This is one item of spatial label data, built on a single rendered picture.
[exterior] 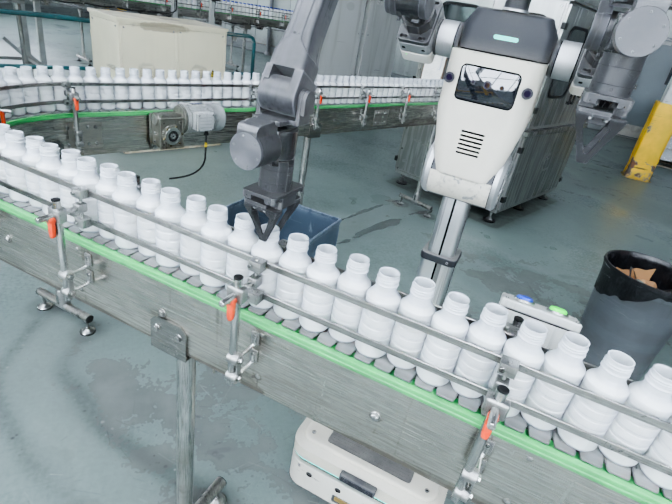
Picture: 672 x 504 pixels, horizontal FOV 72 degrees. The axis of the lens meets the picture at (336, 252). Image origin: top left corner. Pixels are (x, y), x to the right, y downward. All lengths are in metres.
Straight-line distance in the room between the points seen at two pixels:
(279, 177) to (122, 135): 1.57
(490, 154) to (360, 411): 0.72
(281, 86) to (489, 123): 0.65
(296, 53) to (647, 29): 0.46
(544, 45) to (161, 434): 1.80
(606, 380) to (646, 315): 1.90
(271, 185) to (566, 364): 0.54
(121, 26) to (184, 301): 3.89
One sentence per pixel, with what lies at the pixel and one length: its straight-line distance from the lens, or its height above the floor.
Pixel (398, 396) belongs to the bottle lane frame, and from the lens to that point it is 0.84.
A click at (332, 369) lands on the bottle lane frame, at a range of 0.86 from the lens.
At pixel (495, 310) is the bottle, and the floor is 1.15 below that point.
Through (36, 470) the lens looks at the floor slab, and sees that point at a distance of 2.02.
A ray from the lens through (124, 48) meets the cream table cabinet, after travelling 4.74.
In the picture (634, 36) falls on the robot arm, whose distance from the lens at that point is 0.73.
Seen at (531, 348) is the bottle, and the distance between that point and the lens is 0.77.
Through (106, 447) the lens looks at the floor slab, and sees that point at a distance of 2.02.
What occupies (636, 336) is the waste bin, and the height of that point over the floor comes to 0.36.
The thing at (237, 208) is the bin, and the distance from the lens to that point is 1.52.
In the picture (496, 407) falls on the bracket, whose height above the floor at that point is 1.08.
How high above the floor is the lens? 1.54
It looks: 27 degrees down
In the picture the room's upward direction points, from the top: 10 degrees clockwise
